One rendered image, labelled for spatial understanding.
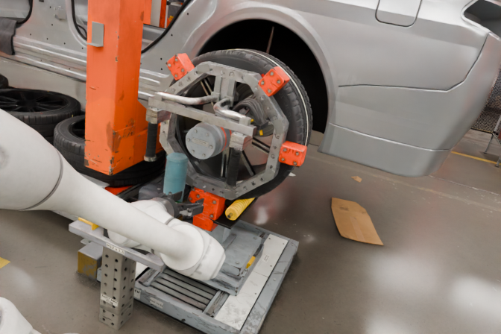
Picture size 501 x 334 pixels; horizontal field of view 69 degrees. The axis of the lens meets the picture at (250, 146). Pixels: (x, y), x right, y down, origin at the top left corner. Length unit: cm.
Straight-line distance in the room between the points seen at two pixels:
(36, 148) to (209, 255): 52
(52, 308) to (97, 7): 129
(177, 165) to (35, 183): 102
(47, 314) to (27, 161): 145
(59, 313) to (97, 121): 84
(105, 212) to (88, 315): 121
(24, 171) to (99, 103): 126
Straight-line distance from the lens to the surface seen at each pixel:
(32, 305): 196
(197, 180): 161
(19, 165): 48
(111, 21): 164
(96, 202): 68
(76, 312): 190
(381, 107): 178
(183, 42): 208
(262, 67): 147
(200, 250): 88
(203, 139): 136
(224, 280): 182
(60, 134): 232
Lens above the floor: 134
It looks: 20 degrees down
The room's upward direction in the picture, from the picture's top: 11 degrees clockwise
